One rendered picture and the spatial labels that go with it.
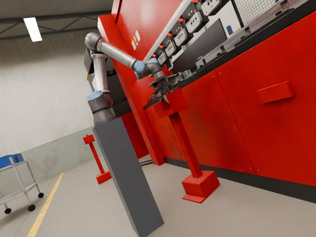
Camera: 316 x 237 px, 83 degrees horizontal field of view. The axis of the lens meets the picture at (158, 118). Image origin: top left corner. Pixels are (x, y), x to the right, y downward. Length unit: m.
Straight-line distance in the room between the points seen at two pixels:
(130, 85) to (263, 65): 1.93
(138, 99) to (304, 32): 2.07
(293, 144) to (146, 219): 0.95
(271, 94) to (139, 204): 0.99
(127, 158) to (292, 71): 0.98
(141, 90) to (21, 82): 6.83
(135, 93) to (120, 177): 1.62
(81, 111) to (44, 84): 1.79
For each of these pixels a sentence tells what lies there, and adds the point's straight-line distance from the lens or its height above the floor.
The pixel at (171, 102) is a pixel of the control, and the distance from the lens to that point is 1.30.
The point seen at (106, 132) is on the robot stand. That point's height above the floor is 0.71.
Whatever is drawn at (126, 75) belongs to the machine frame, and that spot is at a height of 1.38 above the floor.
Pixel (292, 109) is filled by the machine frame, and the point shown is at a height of 0.49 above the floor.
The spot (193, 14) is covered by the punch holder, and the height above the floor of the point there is 1.26.
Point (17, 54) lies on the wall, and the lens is 9.38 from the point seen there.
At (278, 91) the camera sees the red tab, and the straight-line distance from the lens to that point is 0.99.
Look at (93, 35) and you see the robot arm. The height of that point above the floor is 1.35.
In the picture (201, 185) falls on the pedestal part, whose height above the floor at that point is 0.10.
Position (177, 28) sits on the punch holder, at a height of 1.29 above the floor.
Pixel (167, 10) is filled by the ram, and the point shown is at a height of 1.48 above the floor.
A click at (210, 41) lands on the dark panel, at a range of 2.15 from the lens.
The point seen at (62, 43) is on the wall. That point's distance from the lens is 9.50.
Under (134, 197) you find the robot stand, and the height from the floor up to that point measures 0.26.
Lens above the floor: 0.70
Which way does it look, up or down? 1 degrees down
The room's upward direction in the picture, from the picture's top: 22 degrees counter-clockwise
